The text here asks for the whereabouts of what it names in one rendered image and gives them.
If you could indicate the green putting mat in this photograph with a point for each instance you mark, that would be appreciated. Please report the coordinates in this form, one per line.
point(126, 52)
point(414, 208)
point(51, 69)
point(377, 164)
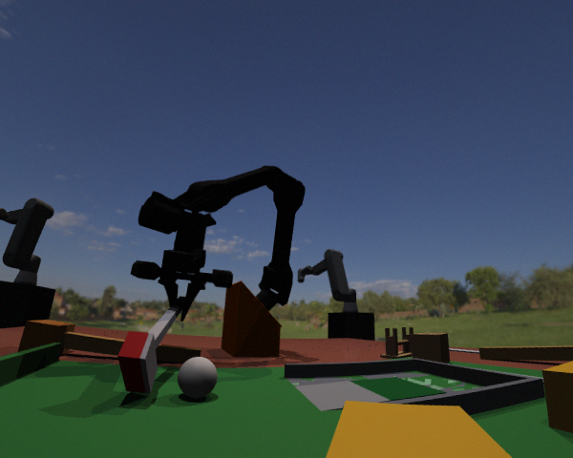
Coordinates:
point(82, 410)

